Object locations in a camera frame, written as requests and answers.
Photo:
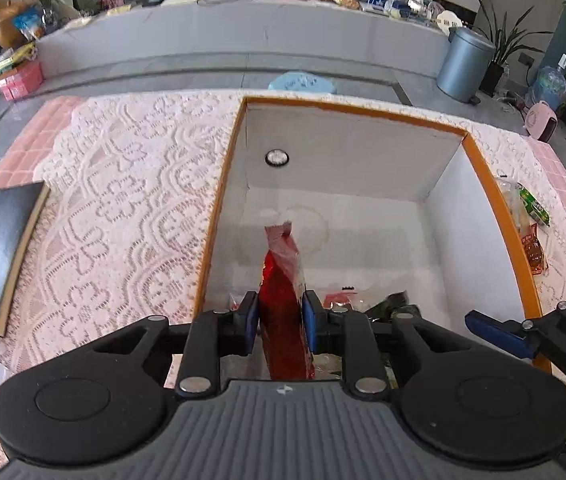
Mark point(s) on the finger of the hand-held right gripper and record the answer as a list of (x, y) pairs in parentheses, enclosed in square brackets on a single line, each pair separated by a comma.
[(498, 332)]

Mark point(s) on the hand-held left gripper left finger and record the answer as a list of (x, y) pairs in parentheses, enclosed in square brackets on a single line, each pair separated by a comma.
[(249, 325)]

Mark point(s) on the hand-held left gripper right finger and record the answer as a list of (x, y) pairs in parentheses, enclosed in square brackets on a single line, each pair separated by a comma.
[(310, 327)]

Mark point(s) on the large red snack packet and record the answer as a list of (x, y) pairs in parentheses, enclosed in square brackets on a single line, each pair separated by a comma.
[(283, 280)]

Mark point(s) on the small red snack packet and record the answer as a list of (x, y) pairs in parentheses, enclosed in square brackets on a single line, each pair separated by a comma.
[(534, 252)]

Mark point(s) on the clear nut packet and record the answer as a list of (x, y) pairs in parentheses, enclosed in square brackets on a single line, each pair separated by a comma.
[(509, 205)]

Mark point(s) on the green label snack packet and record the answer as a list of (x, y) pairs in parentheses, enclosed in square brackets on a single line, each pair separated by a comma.
[(533, 205)]

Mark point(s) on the orange cardboard box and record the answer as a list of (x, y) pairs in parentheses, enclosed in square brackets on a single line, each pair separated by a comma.
[(363, 185)]

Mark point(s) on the white lace tablecloth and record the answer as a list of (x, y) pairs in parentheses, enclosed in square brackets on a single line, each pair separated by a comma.
[(128, 210)]

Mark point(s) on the pink heater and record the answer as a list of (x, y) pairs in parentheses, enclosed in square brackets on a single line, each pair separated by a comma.
[(543, 122)]

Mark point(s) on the light blue round stool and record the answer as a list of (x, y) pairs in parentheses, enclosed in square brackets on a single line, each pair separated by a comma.
[(303, 82)]

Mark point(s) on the blue water jug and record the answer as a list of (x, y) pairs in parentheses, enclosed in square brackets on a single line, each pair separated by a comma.
[(550, 87)]

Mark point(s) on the long-leaf potted plant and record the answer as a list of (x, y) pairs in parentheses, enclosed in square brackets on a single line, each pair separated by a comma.
[(493, 80)]

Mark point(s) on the blue-grey trash can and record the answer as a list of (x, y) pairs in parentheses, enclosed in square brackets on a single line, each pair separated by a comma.
[(463, 67)]

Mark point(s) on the white marble TV console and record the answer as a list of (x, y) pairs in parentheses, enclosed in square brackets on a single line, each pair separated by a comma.
[(213, 35)]

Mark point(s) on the pink storage box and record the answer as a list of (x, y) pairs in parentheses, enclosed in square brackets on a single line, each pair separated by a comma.
[(20, 82)]

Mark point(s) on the yellow green packet pile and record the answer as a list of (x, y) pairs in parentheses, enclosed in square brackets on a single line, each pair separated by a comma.
[(10, 60)]

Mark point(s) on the blue snack bag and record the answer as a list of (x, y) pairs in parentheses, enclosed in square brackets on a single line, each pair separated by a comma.
[(28, 25)]

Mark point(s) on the golden gourd ornament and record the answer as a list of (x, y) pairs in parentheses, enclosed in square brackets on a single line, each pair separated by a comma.
[(8, 27)]

